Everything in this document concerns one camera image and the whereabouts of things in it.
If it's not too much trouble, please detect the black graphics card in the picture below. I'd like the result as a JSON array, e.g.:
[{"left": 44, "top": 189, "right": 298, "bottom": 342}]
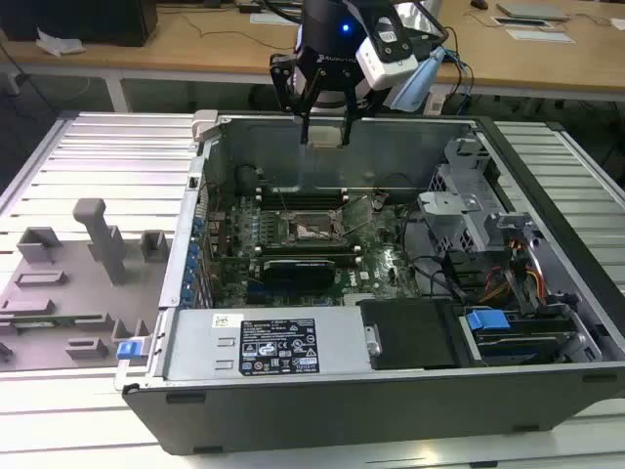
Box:
[{"left": 262, "top": 257, "right": 338, "bottom": 295}]

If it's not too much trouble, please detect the green RAM stick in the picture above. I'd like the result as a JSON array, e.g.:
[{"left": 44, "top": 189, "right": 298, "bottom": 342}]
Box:
[{"left": 12, "top": 317, "right": 79, "bottom": 329}]

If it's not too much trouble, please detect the green motherboard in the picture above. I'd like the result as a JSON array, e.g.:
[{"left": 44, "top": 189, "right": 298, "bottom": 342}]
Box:
[{"left": 202, "top": 188, "right": 426, "bottom": 309}]

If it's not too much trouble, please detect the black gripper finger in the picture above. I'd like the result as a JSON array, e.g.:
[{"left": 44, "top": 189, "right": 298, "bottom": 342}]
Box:
[
  {"left": 268, "top": 52, "right": 327, "bottom": 146},
  {"left": 341, "top": 69, "right": 388, "bottom": 147}
]

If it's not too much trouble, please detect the grey case handle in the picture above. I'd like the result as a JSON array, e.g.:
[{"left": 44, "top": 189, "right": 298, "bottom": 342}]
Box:
[{"left": 190, "top": 109, "right": 220, "bottom": 144}]

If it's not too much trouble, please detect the flat white device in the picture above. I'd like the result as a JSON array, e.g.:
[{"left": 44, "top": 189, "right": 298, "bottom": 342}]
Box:
[{"left": 250, "top": 13, "right": 300, "bottom": 25}]

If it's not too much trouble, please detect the silver laptop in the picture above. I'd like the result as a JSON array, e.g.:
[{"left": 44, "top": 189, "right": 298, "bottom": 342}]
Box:
[{"left": 496, "top": 1, "right": 571, "bottom": 21}]

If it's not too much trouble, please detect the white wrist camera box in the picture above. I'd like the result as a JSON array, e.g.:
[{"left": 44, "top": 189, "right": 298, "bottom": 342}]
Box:
[{"left": 354, "top": 13, "right": 421, "bottom": 92}]

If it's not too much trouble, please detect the CPU socket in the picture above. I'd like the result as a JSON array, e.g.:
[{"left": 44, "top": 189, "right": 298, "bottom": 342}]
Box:
[{"left": 285, "top": 209, "right": 346, "bottom": 245}]

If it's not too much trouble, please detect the silver power supply with label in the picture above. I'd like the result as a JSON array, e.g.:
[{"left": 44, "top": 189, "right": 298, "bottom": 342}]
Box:
[{"left": 163, "top": 307, "right": 375, "bottom": 381}]

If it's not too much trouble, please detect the hard disk in bay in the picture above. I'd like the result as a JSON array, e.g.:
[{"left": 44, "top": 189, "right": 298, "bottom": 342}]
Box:
[{"left": 461, "top": 317, "right": 575, "bottom": 365}]

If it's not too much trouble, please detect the black drive cover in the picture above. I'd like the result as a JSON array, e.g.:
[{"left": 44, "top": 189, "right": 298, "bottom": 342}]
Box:
[{"left": 357, "top": 298, "right": 463, "bottom": 371}]

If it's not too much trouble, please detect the crumpled white paper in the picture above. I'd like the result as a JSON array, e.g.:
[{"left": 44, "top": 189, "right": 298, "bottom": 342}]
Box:
[{"left": 35, "top": 26, "right": 88, "bottom": 59}]

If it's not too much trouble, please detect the silver CPU plate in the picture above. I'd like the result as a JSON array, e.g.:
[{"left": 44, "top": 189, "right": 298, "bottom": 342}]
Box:
[{"left": 309, "top": 124, "right": 344, "bottom": 148}]

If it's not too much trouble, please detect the wooden desk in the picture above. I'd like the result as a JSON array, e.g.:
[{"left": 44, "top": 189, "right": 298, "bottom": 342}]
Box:
[{"left": 0, "top": 0, "right": 625, "bottom": 113}]

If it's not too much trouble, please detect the grey plastic parts rack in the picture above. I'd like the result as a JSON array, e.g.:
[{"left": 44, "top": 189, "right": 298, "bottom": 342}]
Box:
[{"left": 0, "top": 197, "right": 172, "bottom": 373}]

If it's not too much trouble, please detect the blue cable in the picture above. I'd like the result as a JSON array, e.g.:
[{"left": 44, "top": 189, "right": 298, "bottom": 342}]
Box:
[{"left": 441, "top": 46, "right": 476, "bottom": 99}]

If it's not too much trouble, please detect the black computer tower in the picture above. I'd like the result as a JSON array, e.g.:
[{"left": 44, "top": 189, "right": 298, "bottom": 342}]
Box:
[{"left": 0, "top": 0, "right": 160, "bottom": 49}]

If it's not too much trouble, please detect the orange yellow red wire bundle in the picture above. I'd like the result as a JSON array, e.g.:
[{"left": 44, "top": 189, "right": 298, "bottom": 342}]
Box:
[{"left": 480, "top": 238, "right": 546, "bottom": 303}]

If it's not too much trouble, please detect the black and silver PC case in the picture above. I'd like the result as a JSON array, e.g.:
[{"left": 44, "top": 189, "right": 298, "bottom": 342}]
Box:
[{"left": 114, "top": 109, "right": 625, "bottom": 458}]

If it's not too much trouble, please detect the silver metal drive cage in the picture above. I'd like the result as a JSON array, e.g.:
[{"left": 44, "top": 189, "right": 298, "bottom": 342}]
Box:
[{"left": 417, "top": 138, "right": 538, "bottom": 253}]

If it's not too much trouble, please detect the blue disk carrier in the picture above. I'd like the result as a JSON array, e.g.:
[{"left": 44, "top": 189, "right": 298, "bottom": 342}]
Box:
[{"left": 466, "top": 309, "right": 510, "bottom": 339}]

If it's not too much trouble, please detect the metal socket cover frame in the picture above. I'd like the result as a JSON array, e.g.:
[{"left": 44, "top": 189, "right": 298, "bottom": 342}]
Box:
[{"left": 333, "top": 193, "right": 381, "bottom": 239}]

